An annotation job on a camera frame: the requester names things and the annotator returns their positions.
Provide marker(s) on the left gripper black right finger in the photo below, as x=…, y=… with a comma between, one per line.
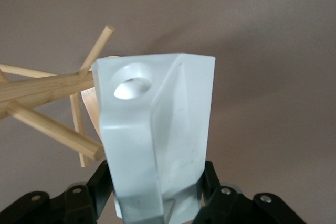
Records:
x=236, y=208

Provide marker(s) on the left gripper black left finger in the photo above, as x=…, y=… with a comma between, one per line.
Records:
x=73, y=205

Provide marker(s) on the brown table cover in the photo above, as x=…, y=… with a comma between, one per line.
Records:
x=262, y=37

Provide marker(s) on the wooden cup rack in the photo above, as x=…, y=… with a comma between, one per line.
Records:
x=39, y=87

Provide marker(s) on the white faceted cup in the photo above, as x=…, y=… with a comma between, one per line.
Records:
x=178, y=129

